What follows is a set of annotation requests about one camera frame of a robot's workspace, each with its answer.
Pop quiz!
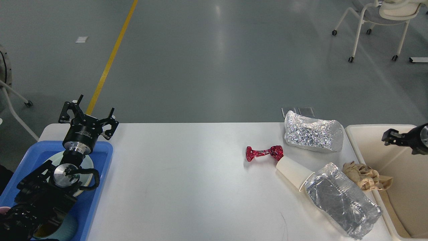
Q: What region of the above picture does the pink mug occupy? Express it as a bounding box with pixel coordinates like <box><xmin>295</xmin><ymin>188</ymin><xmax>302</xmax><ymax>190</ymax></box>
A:
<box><xmin>0</xmin><ymin>206</ymin><xmax>11</xmax><ymax>215</ymax></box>

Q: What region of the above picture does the white bar on floor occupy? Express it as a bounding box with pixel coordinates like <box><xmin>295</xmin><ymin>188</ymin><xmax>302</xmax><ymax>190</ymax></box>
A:
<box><xmin>409</xmin><ymin>57</ymin><xmax>428</xmax><ymax>64</ymax></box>

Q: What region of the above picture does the blue plastic tray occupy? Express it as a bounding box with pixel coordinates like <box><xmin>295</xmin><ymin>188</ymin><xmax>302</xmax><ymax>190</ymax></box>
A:
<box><xmin>0</xmin><ymin>141</ymin><xmax>113</xmax><ymax>241</ymax></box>

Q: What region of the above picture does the grey floor plate left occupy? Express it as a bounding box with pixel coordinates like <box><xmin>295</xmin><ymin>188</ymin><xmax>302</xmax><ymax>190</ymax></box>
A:
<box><xmin>281</xmin><ymin>108</ymin><xmax>300</xmax><ymax>119</ymax></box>

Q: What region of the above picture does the white rolling chair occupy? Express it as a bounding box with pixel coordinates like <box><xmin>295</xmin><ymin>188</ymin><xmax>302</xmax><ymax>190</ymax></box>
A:
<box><xmin>332</xmin><ymin>0</ymin><xmax>427</xmax><ymax>63</ymax></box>

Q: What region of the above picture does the aluminium foil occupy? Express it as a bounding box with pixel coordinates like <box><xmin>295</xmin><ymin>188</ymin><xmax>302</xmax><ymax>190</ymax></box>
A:
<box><xmin>284</xmin><ymin>111</ymin><xmax>344</xmax><ymax>153</ymax></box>

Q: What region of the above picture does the grey floor plate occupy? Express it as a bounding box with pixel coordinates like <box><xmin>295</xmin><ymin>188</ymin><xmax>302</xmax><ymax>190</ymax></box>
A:
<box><xmin>281</xmin><ymin>108</ymin><xmax>300</xmax><ymax>119</ymax></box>
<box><xmin>298</xmin><ymin>107</ymin><xmax>315</xmax><ymax>118</ymax></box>

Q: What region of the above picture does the aluminium foil tray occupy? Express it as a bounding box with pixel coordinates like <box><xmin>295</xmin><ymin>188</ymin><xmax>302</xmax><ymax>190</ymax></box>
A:
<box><xmin>303</xmin><ymin>163</ymin><xmax>383</xmax><ymax>240</ymax></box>

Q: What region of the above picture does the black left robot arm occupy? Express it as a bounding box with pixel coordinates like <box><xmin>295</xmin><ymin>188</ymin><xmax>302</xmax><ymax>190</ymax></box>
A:
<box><xmin>1</xmin><ymin>95</ymin><xmax>119</xmax><ymax>241</ymax></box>

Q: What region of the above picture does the grey floor plate right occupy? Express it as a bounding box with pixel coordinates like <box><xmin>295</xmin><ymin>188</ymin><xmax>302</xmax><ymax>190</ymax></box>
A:
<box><xmin>298</xmin><ymin>107</ymin><xmax>315</xmax><ymax>118</ymax></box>

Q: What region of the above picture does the white floor tag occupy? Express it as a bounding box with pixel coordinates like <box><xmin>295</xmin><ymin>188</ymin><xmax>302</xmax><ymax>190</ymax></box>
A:
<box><xmin>75</xmin><ymin>36</ymin><xmax>89</xmax><ymax>43</ymax></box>

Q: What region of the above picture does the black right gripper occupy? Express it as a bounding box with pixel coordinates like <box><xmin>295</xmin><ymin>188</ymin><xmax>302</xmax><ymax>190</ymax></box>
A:
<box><xmin>381</xmin><ymin>123</ymin><xmax>428</xmax><ymax>155</ymax></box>

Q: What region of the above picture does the green plate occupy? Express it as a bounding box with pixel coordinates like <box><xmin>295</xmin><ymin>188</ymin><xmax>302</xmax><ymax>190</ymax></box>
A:
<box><xmin>48</xmin><ymin>151</ymin><xmax>94</xmax><ymax>196</ymax></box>

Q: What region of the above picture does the red foil candy wrapper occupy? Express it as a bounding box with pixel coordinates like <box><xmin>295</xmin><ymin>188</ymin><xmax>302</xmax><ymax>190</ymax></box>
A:
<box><xmin>245</xmin><ymin>145</ymin><xmax>284</xmax><ymax>162</ymax></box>

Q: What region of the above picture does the white paper cup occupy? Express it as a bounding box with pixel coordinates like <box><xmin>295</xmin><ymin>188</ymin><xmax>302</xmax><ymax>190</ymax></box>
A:
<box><xmin>276</xmin><ymin>156</ymin><xmax>314</xmax><ymax>192</ymax></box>

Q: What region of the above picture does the teal mug yellow inside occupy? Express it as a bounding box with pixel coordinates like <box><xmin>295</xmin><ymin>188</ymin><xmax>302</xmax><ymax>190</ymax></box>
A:
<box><xmin>33</xmin><ymin>214</ymin><xmax>78</xmax><ymax>241</ymax></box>

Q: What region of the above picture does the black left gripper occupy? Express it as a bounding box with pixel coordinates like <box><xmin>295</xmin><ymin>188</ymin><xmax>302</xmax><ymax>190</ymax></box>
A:
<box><xmin>58</xmin><ymin>94</ymin><xmax>119</xmax><ymax>155</ymax></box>

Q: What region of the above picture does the cream plastic bin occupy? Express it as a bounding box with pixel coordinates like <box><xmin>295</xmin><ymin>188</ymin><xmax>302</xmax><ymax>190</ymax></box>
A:
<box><xmin>345</xmin><ymin>125</ymin><xmax>428</xmax><ymax>241</ymax></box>

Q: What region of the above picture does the brown paper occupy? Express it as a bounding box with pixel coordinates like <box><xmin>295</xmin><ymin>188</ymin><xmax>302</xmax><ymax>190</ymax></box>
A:
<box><xmin>342</xmin><ymin>162</ymin><xmax>393</xmax><ymax>191</ymax></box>

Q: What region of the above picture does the white chair left edge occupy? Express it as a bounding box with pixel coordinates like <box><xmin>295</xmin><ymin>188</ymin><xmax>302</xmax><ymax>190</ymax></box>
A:
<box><xmin>0</xmin><ymin>45</ymin><xmax>39</xmax><ymax>141</ymax></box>

